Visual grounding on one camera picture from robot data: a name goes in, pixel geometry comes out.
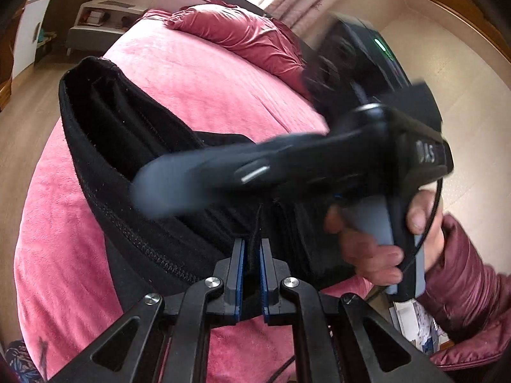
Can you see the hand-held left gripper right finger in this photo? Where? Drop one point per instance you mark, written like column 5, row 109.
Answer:
column 263, row 279

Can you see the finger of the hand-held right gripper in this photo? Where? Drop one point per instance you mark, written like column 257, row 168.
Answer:
column 279, row 163

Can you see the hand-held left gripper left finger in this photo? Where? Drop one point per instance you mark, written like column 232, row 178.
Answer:
column 239, row 271

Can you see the black pants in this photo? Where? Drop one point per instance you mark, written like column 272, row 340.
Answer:
column 119, row 127

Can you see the person's right forearm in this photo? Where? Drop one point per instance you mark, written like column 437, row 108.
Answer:
column 467, row 279

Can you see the person's right hand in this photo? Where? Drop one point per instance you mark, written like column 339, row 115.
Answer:
column 367, row 255

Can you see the red pillow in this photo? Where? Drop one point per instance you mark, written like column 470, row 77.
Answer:
column 239, row 36

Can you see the stack of papers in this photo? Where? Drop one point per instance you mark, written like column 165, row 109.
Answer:
column 415, row 319

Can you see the floral curtain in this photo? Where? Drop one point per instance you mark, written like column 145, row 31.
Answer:
column 303, row 4

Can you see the pink bed sheet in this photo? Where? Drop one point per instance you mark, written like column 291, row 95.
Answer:
column 60, row 247

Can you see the white low shelf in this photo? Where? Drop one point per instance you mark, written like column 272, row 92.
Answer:
column 99, row 28

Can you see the dark floral cloth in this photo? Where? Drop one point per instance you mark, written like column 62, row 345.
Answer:
column 22, row 363

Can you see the white cabinet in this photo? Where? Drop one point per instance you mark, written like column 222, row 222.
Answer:
column 30, row 32

